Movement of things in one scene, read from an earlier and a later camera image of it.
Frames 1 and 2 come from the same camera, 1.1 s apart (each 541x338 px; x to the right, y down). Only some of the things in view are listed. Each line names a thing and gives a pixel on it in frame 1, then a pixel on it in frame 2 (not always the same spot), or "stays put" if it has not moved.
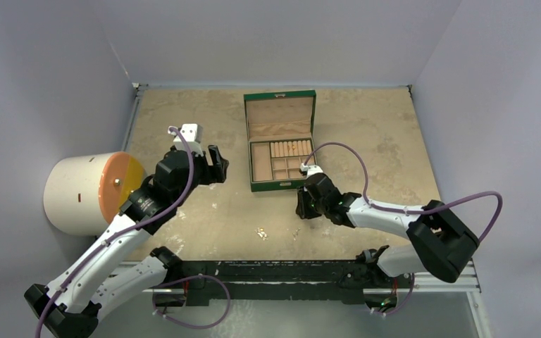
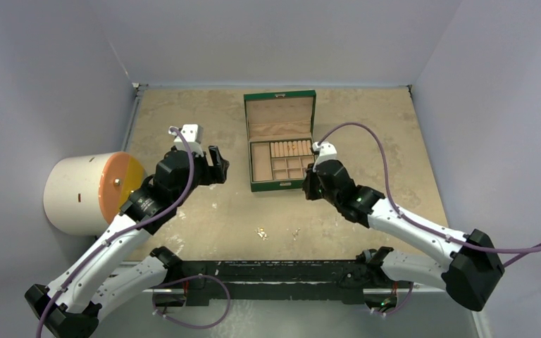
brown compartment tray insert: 280,160 stays put
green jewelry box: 280,128 stays put
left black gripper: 212,173 stays put
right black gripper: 305,205 to 311,185
